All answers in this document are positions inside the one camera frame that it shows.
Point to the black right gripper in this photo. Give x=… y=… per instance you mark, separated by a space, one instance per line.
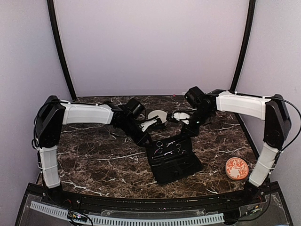
x=192 y=132

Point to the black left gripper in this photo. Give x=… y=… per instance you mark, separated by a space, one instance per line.
x=140 y=140

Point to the silver thinning shears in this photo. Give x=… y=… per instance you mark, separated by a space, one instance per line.
x=176 y=148

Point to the black zippered tool case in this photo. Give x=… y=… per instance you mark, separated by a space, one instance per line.
x=162 y=166

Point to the black hair clip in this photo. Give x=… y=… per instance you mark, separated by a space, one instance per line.
x=179 y=169

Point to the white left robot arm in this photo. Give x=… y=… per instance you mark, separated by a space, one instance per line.
x=56 y=117

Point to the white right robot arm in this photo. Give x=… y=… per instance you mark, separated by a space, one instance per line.
x=271 y=110

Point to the white and navy bowl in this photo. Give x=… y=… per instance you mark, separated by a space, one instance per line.
x=160 y=116

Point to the orange patterned round dish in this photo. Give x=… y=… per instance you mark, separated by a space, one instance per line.
x=236 y=168

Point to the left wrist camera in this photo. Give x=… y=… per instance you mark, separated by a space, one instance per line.
x=148 y=123

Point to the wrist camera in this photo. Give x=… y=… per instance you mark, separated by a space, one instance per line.
x=148 y=123
x=178 y=117

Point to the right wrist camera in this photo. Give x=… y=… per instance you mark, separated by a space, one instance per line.
x=178 y=117

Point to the black right corner post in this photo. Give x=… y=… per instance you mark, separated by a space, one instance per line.
x=244 y=45

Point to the black corner post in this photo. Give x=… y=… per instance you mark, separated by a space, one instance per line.
x=244 y=45
x=59 y=48

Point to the black front rail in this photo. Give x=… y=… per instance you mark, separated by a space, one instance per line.
x=91 y=203

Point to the white slotted cable duct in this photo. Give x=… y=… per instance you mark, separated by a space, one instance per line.
x=126 y=218

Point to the black left corner post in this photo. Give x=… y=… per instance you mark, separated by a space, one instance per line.
x=59 y=48

